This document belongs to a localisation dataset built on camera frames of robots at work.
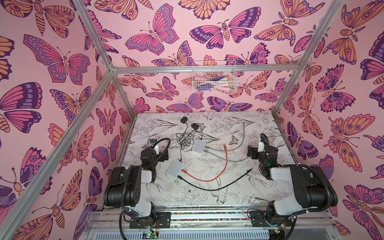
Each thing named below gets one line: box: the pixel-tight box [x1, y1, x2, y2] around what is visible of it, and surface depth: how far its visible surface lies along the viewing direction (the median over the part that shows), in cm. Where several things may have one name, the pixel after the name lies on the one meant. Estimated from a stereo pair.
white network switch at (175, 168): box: [166, 159, 185, 178], surface depth 92 cm
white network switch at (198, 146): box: [192, 139, 206, 154], surface depth 102 cm
